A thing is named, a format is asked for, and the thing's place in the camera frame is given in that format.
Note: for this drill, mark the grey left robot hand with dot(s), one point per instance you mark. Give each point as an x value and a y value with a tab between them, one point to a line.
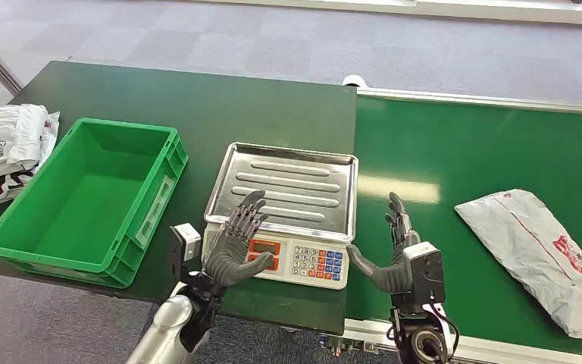
230	256

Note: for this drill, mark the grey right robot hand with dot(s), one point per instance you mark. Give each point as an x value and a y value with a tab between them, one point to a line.
391	279

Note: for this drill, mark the white package with red print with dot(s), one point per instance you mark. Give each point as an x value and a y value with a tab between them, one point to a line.
537	256

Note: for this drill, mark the connector cluster under conveyor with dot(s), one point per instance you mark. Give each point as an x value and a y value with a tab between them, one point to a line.
346	345

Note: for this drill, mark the green conveyor belt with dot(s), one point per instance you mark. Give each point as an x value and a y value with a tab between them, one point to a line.
471	150

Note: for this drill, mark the white scale with steel tray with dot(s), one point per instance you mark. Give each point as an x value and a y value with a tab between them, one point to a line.
291	201

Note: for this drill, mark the green plastic crate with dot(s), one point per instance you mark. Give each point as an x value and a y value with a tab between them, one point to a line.
85	201

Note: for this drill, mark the white bag with black-red print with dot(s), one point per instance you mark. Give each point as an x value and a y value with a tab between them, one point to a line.
0	188

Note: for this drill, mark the white mailer bag with logo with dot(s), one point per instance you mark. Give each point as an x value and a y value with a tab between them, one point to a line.
0	135

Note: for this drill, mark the white low ledge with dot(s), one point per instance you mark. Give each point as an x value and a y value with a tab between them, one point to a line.
471	9

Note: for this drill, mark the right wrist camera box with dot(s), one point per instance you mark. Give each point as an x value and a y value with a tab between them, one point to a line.
424	271

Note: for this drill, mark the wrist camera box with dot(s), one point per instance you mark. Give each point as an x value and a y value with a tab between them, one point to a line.
424	271
186	241

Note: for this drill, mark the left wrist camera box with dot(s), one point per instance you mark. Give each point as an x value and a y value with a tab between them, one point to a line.
186	241

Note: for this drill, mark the aluminium conveyor side rail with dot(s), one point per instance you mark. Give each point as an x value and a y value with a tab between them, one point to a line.
471	98
497	350

